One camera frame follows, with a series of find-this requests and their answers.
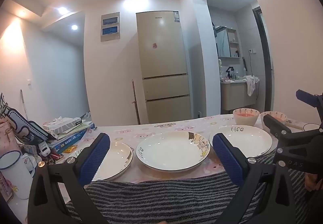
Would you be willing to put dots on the beige vanity cabinet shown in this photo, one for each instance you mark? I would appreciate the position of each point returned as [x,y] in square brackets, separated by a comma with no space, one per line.
[233,95]

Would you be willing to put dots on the pink fridge sticker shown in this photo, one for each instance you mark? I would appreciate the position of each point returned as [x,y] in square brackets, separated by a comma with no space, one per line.
[154,45]

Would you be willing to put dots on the white power strip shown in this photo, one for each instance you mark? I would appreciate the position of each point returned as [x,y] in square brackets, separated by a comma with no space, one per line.
[294,123]

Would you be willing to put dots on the pink bag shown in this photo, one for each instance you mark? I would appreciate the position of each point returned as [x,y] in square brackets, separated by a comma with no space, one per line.
[7,135]

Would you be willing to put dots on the mop stick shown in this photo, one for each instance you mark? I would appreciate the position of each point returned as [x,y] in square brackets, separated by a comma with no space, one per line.
[24,103]

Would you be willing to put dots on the black faucet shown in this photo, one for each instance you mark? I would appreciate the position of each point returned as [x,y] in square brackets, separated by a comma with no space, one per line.
[229,72]

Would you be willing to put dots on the white enamel mug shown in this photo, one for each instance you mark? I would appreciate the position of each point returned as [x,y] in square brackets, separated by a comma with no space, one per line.
[15,176]

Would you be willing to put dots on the person's right hand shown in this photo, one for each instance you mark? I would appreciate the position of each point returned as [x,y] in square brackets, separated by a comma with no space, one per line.
[311,181]

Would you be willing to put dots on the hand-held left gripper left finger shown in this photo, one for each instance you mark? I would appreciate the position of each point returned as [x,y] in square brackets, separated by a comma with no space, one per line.
[97,157]

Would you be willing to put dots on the white plate with black lettering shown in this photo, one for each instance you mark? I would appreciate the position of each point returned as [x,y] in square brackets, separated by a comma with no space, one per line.
[252,140]

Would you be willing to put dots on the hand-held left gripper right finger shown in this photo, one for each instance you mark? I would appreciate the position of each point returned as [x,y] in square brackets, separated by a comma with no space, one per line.
[225,159]

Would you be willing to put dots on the small white device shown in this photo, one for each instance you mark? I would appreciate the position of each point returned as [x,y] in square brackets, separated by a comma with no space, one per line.
[45,149]

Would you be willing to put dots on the dark door frame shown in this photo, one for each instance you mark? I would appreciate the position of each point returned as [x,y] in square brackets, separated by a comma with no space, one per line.
[265,62]

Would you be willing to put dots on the green book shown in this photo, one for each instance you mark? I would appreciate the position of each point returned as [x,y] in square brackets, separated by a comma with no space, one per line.
[75,130]

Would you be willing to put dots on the ceiling spotlight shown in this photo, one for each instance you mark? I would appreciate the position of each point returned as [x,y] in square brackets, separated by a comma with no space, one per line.
[74,27]
[61,10]

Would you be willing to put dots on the grey striped cloth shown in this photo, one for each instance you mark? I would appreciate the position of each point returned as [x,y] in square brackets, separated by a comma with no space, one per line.
[164,201]

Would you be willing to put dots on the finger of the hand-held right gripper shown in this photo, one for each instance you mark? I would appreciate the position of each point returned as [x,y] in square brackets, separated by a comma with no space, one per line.
[306,98]
[273,124]

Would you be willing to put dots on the bathroom mirror cabinet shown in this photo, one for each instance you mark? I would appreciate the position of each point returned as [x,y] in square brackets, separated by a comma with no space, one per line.
[225,42]

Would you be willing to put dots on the white towel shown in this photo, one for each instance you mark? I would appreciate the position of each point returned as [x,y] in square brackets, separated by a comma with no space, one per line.
[251,84]

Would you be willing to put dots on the beige refrigerator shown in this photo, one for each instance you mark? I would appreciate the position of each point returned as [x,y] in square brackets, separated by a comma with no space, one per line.
[161,62]

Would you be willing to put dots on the white plate with black rim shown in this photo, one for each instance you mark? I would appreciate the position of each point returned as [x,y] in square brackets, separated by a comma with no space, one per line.
[116,161]

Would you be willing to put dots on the white tissue box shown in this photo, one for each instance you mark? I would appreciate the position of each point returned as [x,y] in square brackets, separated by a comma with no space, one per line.
[63,123]

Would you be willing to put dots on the white plate with cartoon print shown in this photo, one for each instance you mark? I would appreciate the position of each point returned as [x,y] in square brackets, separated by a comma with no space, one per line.
[171,151]

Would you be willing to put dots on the blue cartoon bag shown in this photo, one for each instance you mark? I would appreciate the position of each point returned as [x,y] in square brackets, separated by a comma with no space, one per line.
[22,123]

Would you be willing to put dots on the stack of books and boxes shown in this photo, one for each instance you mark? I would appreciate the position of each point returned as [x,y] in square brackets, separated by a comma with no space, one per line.
[73,139]

